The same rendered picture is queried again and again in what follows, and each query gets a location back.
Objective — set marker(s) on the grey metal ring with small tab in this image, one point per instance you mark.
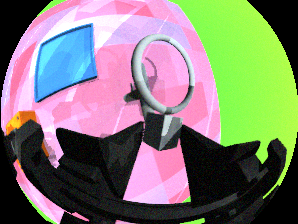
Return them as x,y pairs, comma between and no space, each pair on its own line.
162,131

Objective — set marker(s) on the grey steel t-shaped stake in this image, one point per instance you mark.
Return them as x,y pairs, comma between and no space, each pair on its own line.
134,94

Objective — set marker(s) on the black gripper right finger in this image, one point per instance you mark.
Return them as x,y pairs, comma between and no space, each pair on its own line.
207,161

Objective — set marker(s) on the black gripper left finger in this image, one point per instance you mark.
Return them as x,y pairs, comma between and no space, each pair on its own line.
115,155

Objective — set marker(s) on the blue tray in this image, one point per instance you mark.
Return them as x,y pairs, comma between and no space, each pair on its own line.
64,60

